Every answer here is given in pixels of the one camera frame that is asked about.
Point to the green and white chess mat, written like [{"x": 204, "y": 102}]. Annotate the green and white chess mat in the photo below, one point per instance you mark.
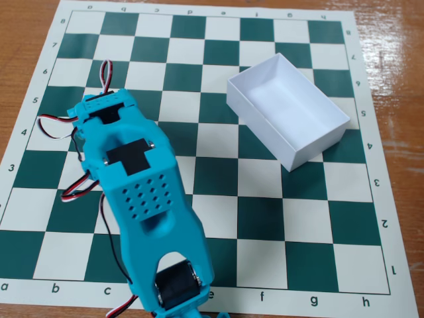
[{"x": 238, "y": 185}]

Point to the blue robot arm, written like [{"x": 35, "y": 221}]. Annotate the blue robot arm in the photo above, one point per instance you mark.
[{"x": 149, "y": 232}]

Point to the white open cardboard box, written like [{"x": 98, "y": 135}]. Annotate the white open cardboard box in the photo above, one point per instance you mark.
[{"x": 291, "y": 106}]

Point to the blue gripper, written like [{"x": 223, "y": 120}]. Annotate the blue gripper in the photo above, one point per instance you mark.
[{"x": 105, "y": 105}]

